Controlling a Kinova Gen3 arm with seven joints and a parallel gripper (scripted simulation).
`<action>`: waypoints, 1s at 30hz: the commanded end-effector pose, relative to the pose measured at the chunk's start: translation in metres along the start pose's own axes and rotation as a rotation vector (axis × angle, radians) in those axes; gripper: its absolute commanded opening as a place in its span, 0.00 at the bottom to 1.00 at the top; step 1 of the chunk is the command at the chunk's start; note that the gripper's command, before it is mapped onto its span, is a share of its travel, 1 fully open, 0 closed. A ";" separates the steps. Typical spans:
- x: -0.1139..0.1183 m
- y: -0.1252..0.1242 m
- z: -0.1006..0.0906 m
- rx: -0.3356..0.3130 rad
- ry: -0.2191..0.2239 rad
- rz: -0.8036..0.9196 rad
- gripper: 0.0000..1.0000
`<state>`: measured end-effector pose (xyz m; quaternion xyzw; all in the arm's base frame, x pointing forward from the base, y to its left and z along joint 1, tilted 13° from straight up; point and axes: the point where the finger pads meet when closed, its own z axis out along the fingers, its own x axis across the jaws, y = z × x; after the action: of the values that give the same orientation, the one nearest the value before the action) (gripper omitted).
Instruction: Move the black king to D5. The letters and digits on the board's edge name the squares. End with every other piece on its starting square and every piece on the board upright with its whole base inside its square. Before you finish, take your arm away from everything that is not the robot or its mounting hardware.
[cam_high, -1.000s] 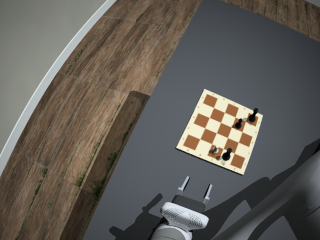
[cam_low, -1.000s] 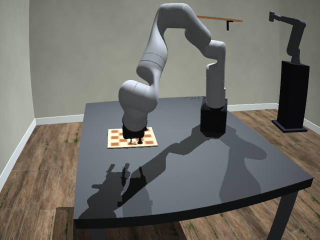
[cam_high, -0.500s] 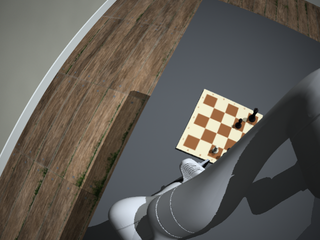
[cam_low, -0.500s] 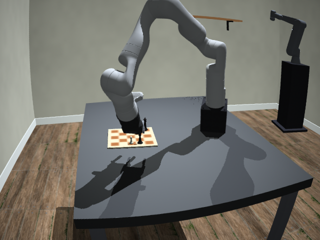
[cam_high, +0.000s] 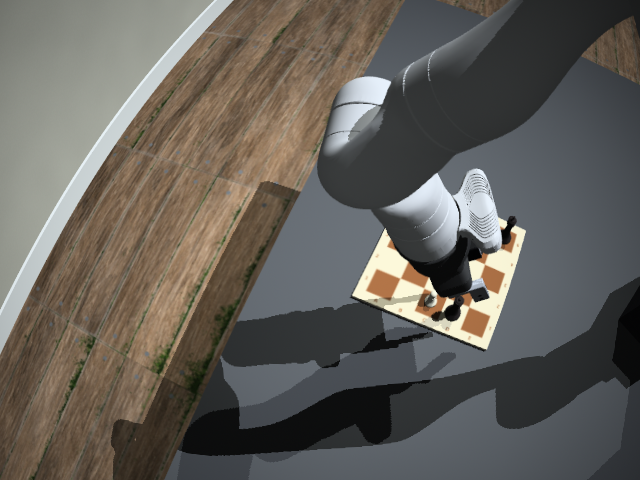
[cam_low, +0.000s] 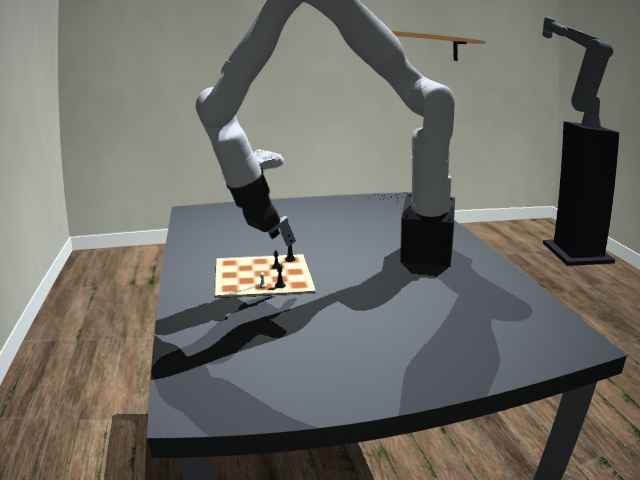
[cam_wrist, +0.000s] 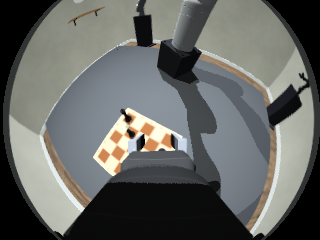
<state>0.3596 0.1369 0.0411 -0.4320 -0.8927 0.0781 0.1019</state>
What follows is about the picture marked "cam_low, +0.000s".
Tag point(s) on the cream and brown chessboard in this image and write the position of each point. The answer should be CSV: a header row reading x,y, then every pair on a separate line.
x,y
240,277

